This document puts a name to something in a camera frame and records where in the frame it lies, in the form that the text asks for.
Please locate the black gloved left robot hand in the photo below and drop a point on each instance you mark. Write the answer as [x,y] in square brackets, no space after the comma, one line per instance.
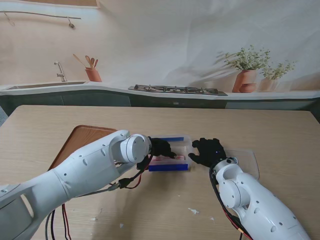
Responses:
[161,148]

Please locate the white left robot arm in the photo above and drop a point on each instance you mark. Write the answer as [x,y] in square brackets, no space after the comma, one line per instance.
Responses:
[82,170]

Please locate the printed kitchen backdrop cloth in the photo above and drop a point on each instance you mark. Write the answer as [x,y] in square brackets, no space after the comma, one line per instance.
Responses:
[160,37]

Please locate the brown wooden tray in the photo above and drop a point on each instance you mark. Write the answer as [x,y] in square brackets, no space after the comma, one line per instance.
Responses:
[75,140]

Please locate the raw bacon slices stack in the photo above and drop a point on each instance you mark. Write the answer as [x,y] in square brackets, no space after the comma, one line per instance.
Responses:
[180,157]

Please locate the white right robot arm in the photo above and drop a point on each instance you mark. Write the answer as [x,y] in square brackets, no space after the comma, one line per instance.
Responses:
[250,200]

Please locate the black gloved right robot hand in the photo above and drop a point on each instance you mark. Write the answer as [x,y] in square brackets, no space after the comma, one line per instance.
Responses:
[210,151]

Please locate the clear lid with blue label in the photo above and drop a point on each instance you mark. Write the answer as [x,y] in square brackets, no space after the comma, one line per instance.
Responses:
[247,160]

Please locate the clear plastic container blue tape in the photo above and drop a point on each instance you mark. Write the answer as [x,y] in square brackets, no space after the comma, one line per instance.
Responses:
[167,167]

